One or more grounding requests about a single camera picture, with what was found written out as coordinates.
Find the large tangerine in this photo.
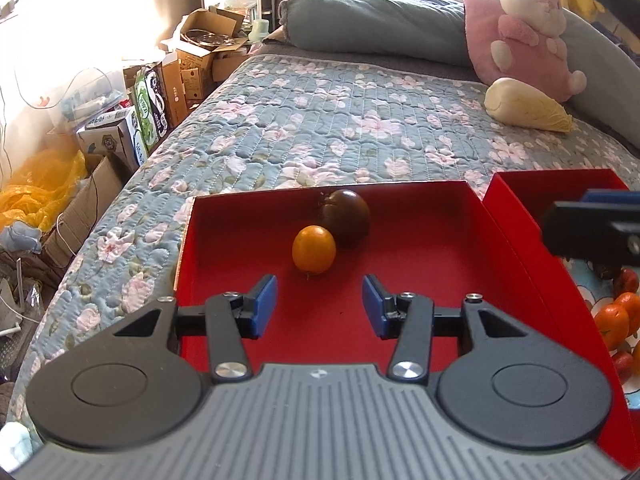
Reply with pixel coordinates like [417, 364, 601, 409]
[593, 305, 630, 351]

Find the clear plastic container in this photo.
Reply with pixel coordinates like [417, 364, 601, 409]
[29, 66, 127, 122]

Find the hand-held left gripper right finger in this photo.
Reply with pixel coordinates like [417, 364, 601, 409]
[362, 274, 538, 386]

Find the white printed box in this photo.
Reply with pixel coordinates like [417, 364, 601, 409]
[76, 107, 147, 172]

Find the grey-blue pillow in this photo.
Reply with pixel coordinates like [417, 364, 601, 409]
[562, 9, 640, 148]

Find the floral quilted blanket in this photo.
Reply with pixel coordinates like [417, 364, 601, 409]
[10, 54, 640, 411]

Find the red cardboard box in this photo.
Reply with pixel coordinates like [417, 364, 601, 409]
[173, 181, 568, 377]

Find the green and white carton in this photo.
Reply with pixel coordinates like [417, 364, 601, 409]
[133, 66, 170, 150]

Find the yellow plastic bag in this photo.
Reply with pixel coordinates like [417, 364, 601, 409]
[0, 149, 89, 232]

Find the grey-green pillow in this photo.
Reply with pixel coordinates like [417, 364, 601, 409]
[278, 0, 473, 67]

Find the tall brown cardboard box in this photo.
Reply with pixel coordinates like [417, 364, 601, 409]
[161, 49, 217, 127]

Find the pink plush toy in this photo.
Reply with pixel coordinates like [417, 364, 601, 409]
[462, 0, 587, 104]

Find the open cardboard box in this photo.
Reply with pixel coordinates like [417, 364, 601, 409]
[174, 6, 249, 55]

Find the red cardboard box lid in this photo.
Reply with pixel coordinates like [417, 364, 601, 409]
[482, 168, 640, 467]

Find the small yellow tomato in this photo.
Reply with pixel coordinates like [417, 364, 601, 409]
[292, 225, 337, 276]

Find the napa cabbage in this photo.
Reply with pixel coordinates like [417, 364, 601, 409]
[483, 77, 574, 134]

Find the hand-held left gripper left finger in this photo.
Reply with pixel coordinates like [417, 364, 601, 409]
[112, 274, 278, 383]

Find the blue-grey cloth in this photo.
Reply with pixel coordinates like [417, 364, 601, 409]
[0, 221, 44, 255]

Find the small tangerine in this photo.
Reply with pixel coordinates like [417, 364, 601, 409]
[615, 292, 640, 337]

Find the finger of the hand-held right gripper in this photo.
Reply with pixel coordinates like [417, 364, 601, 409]
[581, 189, 632, 206]
[540, 201, 640, 270]

